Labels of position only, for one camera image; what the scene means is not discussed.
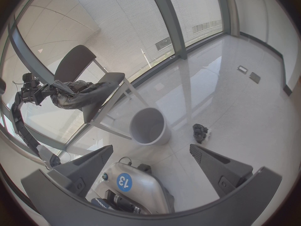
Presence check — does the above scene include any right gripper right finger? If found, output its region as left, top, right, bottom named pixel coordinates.
left=190, top=144, right=254, bottom=199

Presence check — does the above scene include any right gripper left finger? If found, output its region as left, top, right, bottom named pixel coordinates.
left=47, top=145, right=114, bottom=198

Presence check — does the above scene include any black plastic bag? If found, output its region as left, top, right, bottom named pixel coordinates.
left=49, top=79, right=118, bottom=110

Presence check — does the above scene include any black plastic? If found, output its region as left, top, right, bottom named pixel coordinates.
left=192, top=123, right=208, bottom=143

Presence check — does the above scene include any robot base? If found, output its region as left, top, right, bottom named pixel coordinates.
left=85, top=161, right=175, bottom=215

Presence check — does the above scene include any white trash bin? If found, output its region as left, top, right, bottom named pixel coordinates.
left=129, top=107, right=172, bottom=146

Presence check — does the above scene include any dark grey white-legged chair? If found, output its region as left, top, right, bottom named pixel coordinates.
left=54, top=44, right=147, bottom=140

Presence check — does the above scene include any window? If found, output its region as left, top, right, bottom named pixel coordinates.
left=0, top=0, right=238, bottom=155

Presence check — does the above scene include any black cable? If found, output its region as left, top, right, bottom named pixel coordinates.
left=118, top=156, right=133, bottom=166

